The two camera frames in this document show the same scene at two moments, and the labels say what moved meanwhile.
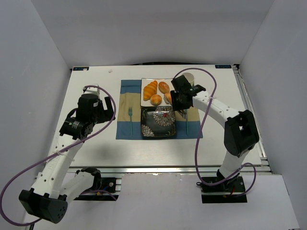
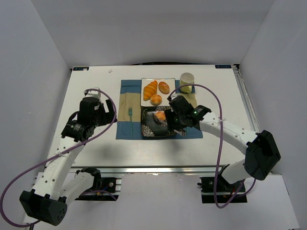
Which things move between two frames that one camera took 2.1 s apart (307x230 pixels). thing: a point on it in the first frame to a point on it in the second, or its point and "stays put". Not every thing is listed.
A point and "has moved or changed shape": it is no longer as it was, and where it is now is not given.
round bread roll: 168,95 to 160,115
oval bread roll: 163,87 stays put
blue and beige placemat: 128,126 stays put
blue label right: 223,66 stays put
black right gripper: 177,103 to 173,120
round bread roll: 156,99 stays put
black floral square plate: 158,121 stays put
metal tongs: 183,112 has moved or changed shape
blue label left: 81,68 stays put
